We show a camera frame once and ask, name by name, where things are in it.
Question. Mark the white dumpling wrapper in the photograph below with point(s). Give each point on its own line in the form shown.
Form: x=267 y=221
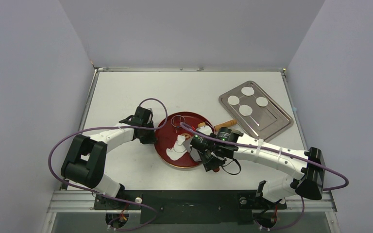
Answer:
x=233 y=100
x=245 y=110
x=262 y=101
x=248 y=91

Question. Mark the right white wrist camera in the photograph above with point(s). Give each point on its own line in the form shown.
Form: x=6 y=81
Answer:
x=206 y=130

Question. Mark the round red lacquer tray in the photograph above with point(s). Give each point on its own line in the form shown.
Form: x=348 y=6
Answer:
x=167 y=134

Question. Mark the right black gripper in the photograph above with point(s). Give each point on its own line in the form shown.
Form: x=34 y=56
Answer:
x=196 y=147

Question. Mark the aluminium frame rail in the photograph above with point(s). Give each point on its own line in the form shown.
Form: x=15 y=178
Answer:
x=75 y=201

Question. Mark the wooden dough roller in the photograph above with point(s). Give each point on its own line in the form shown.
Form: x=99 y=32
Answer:
x=215 y=128

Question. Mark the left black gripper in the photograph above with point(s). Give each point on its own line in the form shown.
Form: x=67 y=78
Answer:
x=151 y=140

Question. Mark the rectangular steel tray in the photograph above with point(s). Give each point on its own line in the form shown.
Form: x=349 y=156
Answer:
x=265 y=122

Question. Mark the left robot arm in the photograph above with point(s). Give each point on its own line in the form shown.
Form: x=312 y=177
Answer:
x=85 y=160

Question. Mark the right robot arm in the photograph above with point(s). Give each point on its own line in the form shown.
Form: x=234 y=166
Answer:
x=304 y=175

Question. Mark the white dough piece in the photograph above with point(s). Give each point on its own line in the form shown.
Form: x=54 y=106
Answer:
x=180 y=147

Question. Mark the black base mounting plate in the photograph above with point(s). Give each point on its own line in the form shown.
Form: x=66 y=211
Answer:
x=163 y=207

